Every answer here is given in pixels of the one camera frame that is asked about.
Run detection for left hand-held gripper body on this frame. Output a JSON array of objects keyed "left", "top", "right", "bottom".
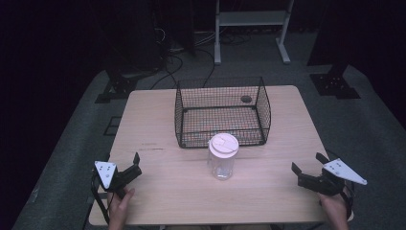
[{"left": 93, "top": 160, "right": 135, "bottom": 199}]

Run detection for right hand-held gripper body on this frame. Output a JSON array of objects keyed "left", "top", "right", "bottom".
[{"left": 298, "top": 158, "right": 369, "bottom": 197}]

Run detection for person's right hand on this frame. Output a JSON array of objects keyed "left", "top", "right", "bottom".
[{"left": 318, "top": 191, "right": 350, "bottom": 230}]

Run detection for person's left hand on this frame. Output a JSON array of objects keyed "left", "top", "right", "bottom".
[{"left": 107, "top": 187, "right": 136, "bottom": 230}]

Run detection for black stand base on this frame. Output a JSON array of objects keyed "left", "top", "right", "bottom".
[
  {"left": 94, "top": 68, "right": 139, "bottom": 104},
  {"left": 308, "top": 62, "right": 362, "bottom": 101}
]

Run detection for clear jar with white lid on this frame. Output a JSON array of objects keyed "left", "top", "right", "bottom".
[{"left": 207, "top": 132, "right": 240, "bottom": 182}]

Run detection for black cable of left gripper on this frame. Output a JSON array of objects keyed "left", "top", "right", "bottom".
[{"left": 90, "top": 172, "right": 111, "bottom": 225}]

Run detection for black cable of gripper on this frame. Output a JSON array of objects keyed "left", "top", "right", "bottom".
[
  {"left": 90, "top": 172, "right": 111, "bottom": 225},
  {"left": 340, "top": 180, "right": 356, "bottom": 221}
]

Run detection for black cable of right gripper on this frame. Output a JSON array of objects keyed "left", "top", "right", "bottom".
[{"left": 340, "top": 180, "right": 356, "bottom": 221}]

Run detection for black wire mesh basket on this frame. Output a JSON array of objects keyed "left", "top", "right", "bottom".
[{"left": 173, "top": 76, "right": 273, "bottom": 150}]

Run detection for black cables on floor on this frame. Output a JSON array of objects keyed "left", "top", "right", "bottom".
[{"left": 148, "top": 28, "right": 253, "bottom": 91}]

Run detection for white metal stand frame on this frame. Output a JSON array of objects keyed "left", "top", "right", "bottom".
[{"left": 214, "top": 0, "right": 295, "bottom": 66}]

